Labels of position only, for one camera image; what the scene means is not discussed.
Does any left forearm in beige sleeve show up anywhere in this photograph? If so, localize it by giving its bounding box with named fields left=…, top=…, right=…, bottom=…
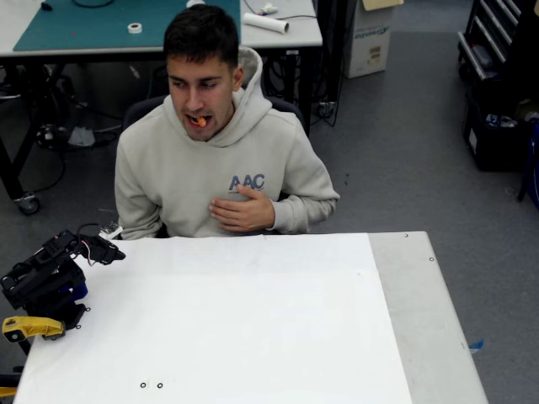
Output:
left=265, top=184, right=341, bottom=235

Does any person's left hand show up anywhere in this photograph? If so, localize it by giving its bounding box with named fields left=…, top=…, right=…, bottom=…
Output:
left=209, top=184, right=277, bottom=234

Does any yellow bar clamp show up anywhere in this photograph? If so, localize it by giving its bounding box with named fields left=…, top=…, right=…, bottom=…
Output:
left=0, top=373, right=20, bottom=399
left=2, top=316, right=67, bottom=343

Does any man in beige hoodie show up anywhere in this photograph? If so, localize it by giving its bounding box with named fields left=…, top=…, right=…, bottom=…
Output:
left=114, top=3, right=341, bottom=240

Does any crumpled white sheet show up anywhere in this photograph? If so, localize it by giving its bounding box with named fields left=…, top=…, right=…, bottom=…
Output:
left=67, top=125, right=96, bottom=147

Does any large white paper sheet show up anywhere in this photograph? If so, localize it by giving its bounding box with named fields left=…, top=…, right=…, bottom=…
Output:
left=12, top=232, right=414, bottom=404

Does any black office chair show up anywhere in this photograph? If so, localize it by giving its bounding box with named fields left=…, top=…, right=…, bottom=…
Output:
left=121, top=94, right=306, bottom=132

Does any green cutting mat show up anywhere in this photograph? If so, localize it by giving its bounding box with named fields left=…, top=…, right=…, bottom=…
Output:
left=12, top=0, right=242, bottom=52

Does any rolled white paper tube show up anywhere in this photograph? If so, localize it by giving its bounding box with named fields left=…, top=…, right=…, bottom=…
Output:
left=243, top=12, right=291, bottom=35

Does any grey workbench with black legs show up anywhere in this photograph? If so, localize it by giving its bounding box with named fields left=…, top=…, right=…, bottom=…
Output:
left=0, top=0, right=323, bottom=215

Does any white cardboard box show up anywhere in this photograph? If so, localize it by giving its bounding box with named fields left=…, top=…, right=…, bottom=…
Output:
left=343, top=0, right=395, bottom=80

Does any manila folder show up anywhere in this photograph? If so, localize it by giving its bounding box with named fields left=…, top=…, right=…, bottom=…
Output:
left=361, top=0, right=405, bottom=12

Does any black storage bin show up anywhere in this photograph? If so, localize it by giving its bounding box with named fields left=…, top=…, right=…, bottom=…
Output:
left=462, top=90, right=539, bottom=173

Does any black tool cabinet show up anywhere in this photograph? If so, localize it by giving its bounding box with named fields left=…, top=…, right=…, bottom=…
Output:
left=457, top=0, right=539, bottom=82

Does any small gripper camera board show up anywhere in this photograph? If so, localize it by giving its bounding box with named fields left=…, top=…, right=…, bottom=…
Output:
left=99, top=222, right=124, bottom=240

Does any blue chair frame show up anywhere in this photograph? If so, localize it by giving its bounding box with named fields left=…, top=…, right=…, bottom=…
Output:
left=516, top=121, right=539, bottom=203

